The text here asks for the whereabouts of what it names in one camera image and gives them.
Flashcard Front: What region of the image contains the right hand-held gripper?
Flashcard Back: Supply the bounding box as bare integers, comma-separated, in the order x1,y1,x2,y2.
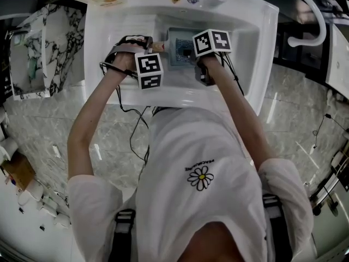
192,28,233,86

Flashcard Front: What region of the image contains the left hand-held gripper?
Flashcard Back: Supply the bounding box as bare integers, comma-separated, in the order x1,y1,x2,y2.
104,35,164,91

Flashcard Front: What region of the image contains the person's left forearm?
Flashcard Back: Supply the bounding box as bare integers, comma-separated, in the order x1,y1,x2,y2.
67,69,134,180

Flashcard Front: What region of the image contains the person's right forearm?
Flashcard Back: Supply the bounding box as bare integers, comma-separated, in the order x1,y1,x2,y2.
197,53,279,171

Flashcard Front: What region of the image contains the person's left hand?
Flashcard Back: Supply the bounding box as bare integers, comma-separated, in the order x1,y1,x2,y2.
113,38,147,78

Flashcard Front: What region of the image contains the white sink basin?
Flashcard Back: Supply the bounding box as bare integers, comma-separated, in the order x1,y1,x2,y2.
84,0,280,117

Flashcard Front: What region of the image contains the marble patterned sink cabinet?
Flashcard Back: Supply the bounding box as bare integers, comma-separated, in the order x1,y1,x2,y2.
8,3,88,101

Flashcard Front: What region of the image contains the person's white daisy shirt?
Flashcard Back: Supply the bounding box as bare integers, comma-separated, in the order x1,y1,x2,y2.
67,106,314,262

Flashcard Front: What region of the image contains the white curved faucet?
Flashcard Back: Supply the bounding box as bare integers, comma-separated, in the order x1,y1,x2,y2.
201,0,327,47

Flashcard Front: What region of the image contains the white rectangular wash basin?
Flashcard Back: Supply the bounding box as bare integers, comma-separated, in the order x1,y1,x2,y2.
326,23,349,92

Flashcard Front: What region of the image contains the small cardboard box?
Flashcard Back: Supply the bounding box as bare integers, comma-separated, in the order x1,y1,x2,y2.
1,151,36,192

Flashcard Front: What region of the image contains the person's neck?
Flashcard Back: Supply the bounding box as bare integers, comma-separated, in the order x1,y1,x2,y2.
181,222,238,262

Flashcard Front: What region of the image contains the floor standing fan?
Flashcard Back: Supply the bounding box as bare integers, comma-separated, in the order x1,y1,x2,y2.
326,198,340,218

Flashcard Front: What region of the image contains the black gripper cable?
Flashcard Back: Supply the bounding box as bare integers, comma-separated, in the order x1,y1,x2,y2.
116,86,151,163

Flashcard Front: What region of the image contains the black floor cable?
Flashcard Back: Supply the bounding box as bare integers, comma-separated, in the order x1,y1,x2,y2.
312,113,347,150

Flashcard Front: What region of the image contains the black harness strap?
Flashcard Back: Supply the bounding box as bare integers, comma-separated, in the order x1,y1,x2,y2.
110,208,137,262
261,194,294,262

